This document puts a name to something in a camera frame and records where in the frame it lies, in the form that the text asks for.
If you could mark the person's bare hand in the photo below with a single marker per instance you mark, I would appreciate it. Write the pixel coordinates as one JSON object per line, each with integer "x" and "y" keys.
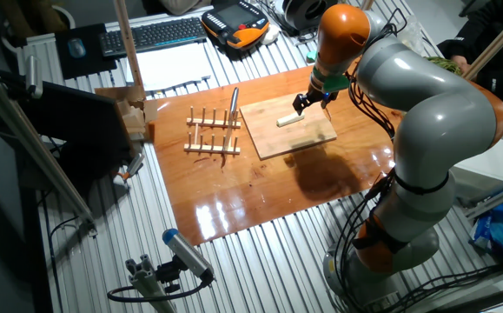
{"x": 460, "y": 64}

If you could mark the brown cardboard box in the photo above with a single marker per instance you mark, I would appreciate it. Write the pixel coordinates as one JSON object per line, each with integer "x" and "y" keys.
{"x": 134, "y": 113}

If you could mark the green wrist adapter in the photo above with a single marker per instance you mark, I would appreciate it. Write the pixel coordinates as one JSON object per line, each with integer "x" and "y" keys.
{"x": 331, "y": 82}

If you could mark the wooden frame post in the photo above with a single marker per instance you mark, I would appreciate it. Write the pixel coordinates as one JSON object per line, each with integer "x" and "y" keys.
{"x": 127, "y": 43}
{"x": 367, "y": 4}
{"x": 498, "y": 41}

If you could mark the light wooden cutting board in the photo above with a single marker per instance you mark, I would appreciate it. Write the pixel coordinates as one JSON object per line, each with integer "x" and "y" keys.
{"x": 286, "y": 135}

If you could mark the wooden peg rack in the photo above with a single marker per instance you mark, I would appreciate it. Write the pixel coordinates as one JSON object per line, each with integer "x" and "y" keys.
{"x": 212, "y": 149}

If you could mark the white foam box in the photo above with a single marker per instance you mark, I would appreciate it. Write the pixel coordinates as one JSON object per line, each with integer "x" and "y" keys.
{"x": 481, "y": 174}

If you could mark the clamp with orange tip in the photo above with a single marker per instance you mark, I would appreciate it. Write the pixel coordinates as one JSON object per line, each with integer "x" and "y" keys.
{"x": 131, "y": 167}

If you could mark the grey computer mouse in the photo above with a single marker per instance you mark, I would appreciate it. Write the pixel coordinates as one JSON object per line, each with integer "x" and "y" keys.
{"x": 76, "y": 48}

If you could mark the silver camera with blue end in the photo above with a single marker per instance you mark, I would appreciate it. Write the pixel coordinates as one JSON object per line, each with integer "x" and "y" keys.
{"x": 188, "y": 254}

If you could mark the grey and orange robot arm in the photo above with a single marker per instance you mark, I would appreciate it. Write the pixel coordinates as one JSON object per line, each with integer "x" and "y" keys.
{"x": 442, "y": 117}

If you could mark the white paper sheet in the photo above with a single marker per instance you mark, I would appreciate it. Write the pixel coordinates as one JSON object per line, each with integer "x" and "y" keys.
{"x": 168, "y": 65}

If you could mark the small teal object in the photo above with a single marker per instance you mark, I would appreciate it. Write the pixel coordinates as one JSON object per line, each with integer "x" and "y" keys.
{"x": 311, "y": 56}

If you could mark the clear bag of chopped scallions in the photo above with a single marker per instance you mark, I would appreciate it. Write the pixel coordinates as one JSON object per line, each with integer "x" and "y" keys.
{"x": 414, "y": 35}

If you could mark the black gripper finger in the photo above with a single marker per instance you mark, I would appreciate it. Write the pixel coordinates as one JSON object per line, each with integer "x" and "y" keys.
{"x": 301, "y": 104}
{"x": 326, "y": 104}

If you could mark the black mouse pad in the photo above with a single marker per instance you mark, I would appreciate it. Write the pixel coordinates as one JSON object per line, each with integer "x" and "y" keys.
{"x": 90, "y": 65}

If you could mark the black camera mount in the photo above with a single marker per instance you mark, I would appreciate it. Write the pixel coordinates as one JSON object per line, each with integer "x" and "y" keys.
{"x": 168, "y": 274}

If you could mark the short aluminium profile stand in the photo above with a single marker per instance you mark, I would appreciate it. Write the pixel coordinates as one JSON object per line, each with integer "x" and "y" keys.
{"x": 147, "y": 282}

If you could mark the glossy brown wooden board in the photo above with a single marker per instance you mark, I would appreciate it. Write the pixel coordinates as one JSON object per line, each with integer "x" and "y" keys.
{"x": 233, "y": 191}

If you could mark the small white rounded object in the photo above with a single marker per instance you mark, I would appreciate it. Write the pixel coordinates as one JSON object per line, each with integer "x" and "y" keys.
{"x": 270, "y": 35}

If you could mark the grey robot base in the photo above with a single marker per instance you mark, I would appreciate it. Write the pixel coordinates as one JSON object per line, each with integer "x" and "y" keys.
{"x": 364, "y": 295}

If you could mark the black computer keyboard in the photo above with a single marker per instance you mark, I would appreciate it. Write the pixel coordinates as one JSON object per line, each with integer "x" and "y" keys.
{"x": 153, "y": 37}

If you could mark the black filament spool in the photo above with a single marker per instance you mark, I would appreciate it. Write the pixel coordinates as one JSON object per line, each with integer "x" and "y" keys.
{"x": 303, "y": 13}

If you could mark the white scallion stalk piece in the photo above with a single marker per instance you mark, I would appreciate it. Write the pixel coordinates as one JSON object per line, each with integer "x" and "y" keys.
{"x": 289, "y": 119}

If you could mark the orange and black teach pendant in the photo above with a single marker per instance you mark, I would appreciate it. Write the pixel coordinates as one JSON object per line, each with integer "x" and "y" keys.
{"x": 236, "y": 21}

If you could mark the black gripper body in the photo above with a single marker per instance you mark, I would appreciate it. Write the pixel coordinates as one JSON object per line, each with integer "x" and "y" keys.
{"x": 318, "y": 95}

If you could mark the black monitor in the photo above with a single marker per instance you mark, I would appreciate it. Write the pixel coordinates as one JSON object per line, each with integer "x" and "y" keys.
{"x": 77, "y": 121}

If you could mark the beige sleeved forearm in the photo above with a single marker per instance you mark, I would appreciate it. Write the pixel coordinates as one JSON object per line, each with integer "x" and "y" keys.
{"x": 181, "y": 5}

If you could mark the long aluminium frame bar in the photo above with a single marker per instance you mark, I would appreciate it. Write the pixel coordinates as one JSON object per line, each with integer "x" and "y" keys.
{"x": 29, "y": 143}

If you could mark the aluminium profile bar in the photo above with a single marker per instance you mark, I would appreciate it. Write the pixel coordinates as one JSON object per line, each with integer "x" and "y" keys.
{"x": 498, "y": 197}

